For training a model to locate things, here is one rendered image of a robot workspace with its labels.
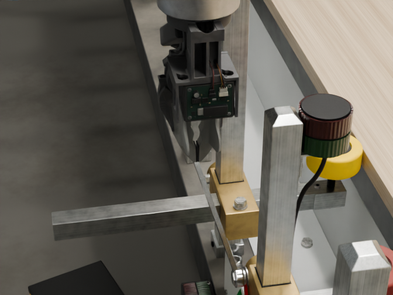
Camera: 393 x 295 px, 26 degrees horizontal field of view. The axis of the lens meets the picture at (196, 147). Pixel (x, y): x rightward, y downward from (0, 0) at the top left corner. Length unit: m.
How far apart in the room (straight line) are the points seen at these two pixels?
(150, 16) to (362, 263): 1.43
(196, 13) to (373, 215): 0.52
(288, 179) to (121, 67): 2.38
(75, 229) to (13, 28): 2.48
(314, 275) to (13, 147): 1.63
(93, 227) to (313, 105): 0.43
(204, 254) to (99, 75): 1.96
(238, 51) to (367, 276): 0.50
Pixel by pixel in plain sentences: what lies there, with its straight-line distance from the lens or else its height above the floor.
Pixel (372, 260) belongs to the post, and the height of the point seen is 1.13.
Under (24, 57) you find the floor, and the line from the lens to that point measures 3.42.
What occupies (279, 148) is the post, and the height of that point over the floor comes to 1.07.
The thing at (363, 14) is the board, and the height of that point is 0.90.
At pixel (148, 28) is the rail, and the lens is 2.02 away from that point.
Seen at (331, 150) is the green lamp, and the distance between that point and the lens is 0.94.
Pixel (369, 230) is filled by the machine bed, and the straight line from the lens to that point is 1.32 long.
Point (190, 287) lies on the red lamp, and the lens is 1.30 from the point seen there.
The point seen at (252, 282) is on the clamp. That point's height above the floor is 0.86.
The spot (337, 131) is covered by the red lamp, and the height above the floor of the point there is 1.10.
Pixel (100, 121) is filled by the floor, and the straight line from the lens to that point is 2.98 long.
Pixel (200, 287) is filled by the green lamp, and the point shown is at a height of 0.70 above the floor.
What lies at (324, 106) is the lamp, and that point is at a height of 1.11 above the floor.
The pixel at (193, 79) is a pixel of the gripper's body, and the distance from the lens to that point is 0.92.
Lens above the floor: 1.61
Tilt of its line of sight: 35 degrees down
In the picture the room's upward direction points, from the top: straight up
